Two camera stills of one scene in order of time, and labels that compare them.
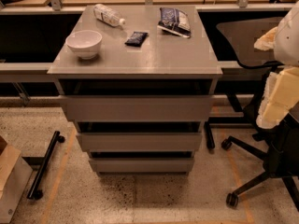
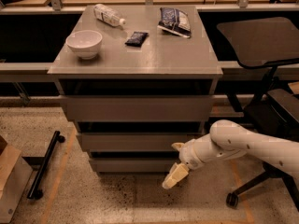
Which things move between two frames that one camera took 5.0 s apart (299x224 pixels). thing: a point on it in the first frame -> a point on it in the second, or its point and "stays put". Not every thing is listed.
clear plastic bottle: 106,15 stays put
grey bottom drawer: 145,166 stays put
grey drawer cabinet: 137,81 stays put
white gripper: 289,40 -> 189,156
